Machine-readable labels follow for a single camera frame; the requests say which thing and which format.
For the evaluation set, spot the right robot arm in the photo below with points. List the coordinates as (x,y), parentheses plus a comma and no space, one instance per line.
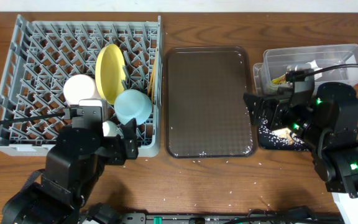
(325,118)

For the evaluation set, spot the grey plastic dishwasher rack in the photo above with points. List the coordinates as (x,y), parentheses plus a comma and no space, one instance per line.
(43,55)

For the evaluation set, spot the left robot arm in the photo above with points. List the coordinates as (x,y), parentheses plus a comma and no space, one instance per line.
(58,192)

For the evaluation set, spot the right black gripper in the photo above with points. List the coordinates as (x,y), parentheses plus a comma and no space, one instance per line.
(280,103)

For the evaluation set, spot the clear plastic waste bin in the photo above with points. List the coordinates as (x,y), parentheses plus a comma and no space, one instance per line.
(277,61)

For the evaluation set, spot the yellow round plate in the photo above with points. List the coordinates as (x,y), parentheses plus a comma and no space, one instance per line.
(109,73)

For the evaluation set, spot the black rectangular tray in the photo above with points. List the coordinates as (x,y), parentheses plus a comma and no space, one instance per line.
(272,140)

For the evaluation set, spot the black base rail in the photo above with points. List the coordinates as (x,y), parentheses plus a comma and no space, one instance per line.
(213,218)

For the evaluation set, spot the white pink bowl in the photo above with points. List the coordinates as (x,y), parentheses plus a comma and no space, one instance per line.
(79,87)

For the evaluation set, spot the green orange snack wrapper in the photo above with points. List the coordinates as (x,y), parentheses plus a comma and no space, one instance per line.
(280,80)

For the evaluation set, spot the wooden chopstick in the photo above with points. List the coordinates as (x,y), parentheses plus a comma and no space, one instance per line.
(153,89)
(151,81)

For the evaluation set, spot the dark brown serving tray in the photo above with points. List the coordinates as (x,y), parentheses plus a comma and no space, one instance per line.
(205,114)

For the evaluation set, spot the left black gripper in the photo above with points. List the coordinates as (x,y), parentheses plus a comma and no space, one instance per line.
(128,144)

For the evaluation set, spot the rice and nut shells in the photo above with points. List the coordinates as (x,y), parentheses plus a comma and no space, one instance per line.
(278,135)

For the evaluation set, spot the light blue bowl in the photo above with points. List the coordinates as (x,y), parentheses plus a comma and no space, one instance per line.
(132,104)

